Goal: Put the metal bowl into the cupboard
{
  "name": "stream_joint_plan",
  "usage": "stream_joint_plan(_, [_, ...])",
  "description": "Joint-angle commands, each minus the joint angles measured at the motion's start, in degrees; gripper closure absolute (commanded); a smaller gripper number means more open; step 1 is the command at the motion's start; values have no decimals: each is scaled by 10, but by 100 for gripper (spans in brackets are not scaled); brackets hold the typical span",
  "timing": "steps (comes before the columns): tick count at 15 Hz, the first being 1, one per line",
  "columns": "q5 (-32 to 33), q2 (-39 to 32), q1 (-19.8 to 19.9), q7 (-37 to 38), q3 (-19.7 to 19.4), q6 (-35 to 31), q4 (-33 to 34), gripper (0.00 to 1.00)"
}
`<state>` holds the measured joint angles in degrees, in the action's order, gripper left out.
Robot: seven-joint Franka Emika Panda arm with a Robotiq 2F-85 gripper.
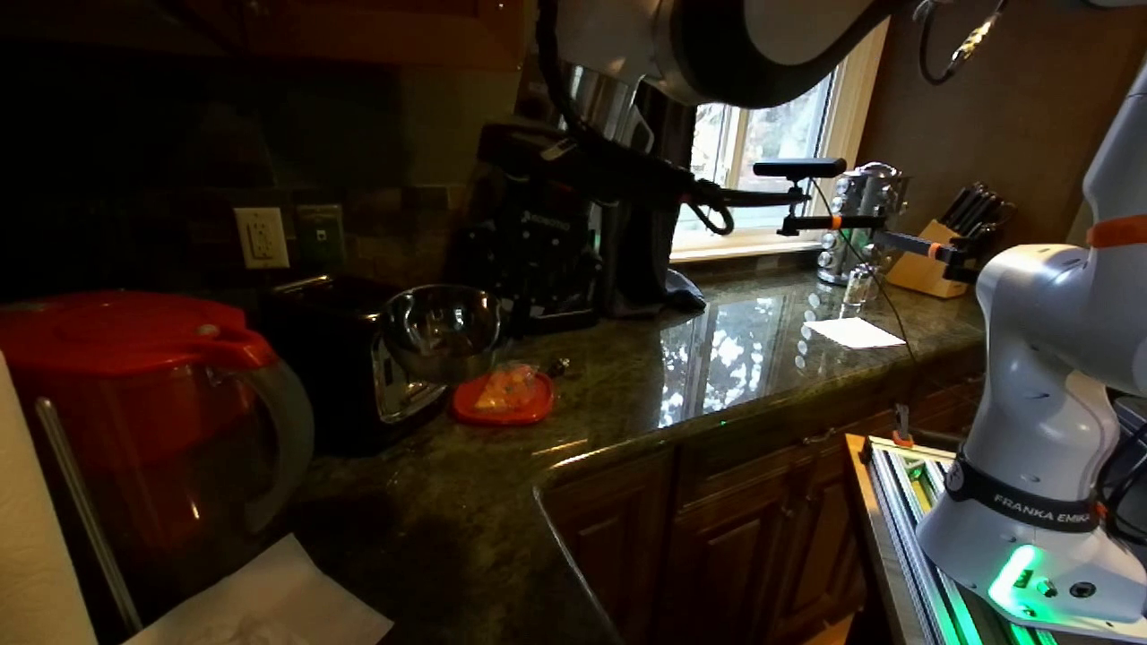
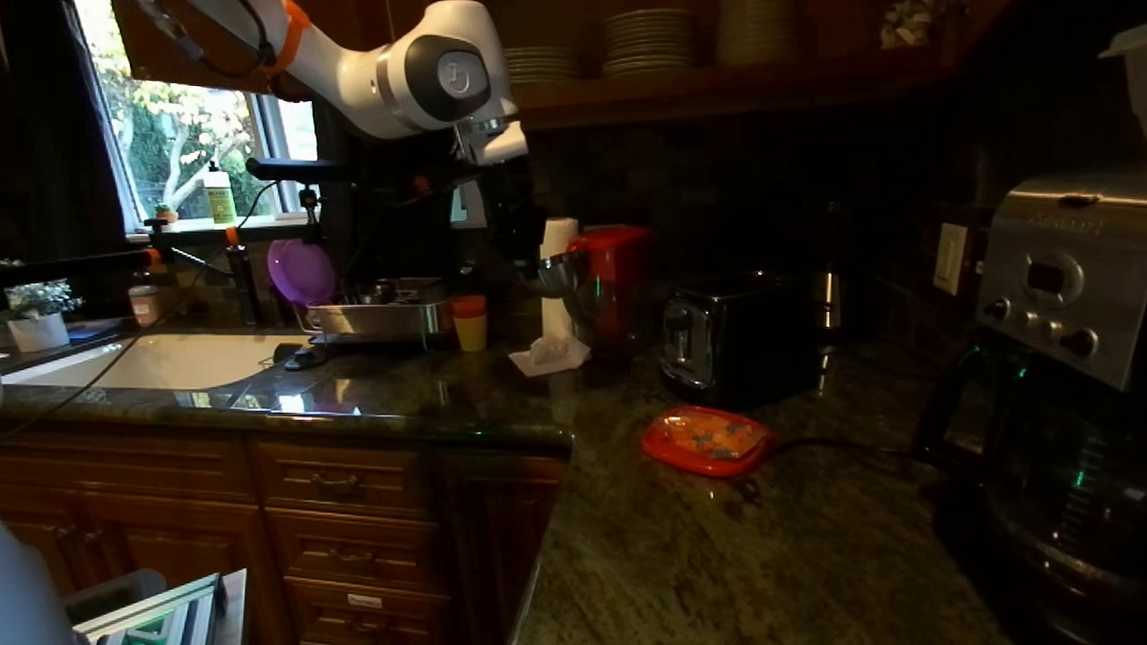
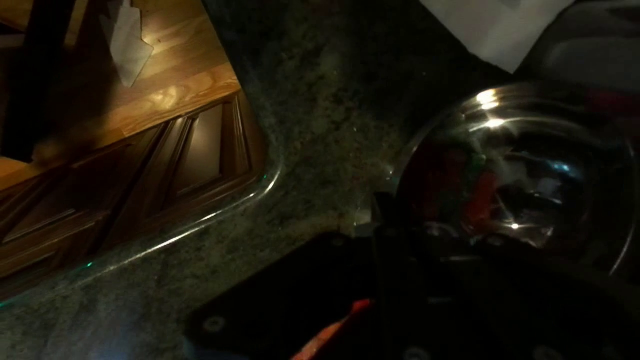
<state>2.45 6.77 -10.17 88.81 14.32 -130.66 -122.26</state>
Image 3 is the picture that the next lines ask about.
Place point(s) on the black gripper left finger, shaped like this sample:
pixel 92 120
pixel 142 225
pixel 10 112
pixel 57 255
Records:
pixel 320 280

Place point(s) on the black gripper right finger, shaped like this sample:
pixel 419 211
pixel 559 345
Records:
pixel 492 287

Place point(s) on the white paper sheet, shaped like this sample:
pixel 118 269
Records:
pixel 492 26

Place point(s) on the wooden lower cabinets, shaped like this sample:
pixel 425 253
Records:
pixel 166 160

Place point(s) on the crumpled white paper scrap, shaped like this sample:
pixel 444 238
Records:
pixel 130 40

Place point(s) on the metal bowl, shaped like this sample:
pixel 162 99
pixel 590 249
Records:
pixel 533 133

